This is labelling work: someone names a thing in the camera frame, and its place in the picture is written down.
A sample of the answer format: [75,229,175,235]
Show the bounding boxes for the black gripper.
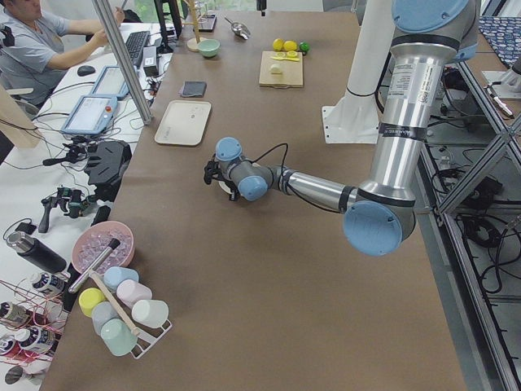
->
[204,154,239,201]

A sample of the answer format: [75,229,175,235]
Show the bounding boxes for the cream round plate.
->
[217,160,261,196]

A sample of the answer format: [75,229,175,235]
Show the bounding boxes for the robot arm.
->
[204,1,480,256]

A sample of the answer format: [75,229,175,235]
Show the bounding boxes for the cream rabbit tray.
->
[154,100,212,147]

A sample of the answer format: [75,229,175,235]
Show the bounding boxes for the grey folded cloth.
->
[180,81,207,98]

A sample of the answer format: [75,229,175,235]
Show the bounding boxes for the black stand device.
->
[84,140,132,201]

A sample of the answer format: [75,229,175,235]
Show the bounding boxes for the wooden cutting board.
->
[259,51,304,88]

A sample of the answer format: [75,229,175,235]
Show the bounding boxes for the pink cup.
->
[116,279,152,309]

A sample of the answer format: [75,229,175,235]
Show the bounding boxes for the yellow plastic knife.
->
[270,56,300,62]

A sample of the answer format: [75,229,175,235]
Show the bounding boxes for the white cup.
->
[132,299,169,328]

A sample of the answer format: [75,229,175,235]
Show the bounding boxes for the blue cup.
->
[103,266,139,292]

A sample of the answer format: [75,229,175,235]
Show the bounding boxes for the pink bowl of ice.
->
[71,221,134,274]

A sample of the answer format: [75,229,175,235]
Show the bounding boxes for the mint green bowl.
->
[198,39,221,58]

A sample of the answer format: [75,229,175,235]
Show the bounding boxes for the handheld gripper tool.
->
[38,187,97,233]

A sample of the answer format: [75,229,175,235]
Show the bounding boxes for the wooden mug tree stand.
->
[182,0,205,52]

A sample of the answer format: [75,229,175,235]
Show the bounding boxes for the whole yellow lemon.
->
[272,38,285,51]
[282,40,299,52]

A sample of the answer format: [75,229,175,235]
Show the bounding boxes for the near teach pendant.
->
[61,94,118,135]

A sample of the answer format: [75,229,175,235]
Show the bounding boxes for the teach pendant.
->
[61,94,118,135]
[90,66,129,100]

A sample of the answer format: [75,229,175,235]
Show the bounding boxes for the wooden stick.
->
[89,271,140,336]

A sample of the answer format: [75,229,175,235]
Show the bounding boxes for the far teach pendant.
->
[90,66,129,100]

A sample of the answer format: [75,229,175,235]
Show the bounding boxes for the white cup rack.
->
[129,320,173,359]

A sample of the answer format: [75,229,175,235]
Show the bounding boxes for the metal scoop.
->
[225,17,251,40]

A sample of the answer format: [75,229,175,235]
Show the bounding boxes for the grey cup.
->
[91,301,119,336]

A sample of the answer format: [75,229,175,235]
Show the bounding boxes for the yellow cup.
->
[78,288,106,318]

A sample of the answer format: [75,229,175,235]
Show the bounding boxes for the black keyboard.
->
[125,31,151,68]

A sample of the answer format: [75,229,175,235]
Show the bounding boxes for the mint green cup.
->
[100,319,138,357]

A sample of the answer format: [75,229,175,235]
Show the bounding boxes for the black computer mouse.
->
[77,65,96,77]

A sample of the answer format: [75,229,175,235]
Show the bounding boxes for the black thermos bottle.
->
[6,231,67,274]

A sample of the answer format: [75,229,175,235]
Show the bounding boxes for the seated person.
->
[1,1,108,106]

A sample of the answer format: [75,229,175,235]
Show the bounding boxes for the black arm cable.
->
[250,142,347,213]

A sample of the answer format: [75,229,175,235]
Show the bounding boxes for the metal ice scoop handle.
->
[68,238,120,294]

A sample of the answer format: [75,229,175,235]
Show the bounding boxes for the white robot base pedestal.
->
[322,0,395,144]

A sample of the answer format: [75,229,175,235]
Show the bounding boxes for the aluminium frame post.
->
[92,0,152,125]

